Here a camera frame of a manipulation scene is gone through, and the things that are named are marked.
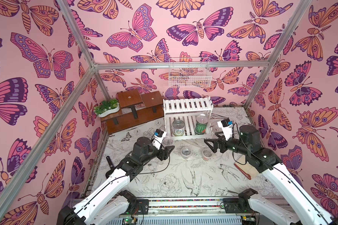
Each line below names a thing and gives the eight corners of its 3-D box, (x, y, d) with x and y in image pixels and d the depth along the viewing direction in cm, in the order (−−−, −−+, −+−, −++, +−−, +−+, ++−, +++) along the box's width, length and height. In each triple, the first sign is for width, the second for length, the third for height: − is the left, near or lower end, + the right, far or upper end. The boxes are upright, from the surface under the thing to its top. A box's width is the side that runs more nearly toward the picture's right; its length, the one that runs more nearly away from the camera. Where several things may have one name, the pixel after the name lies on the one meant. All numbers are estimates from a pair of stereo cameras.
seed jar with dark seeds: (181, 159, 93) (182, 155, 88) (181, 150, 97) (181, 146, 92) (191, 159, 93) (192, 155, 88) (190, 150, 97) (191, 146, 92)
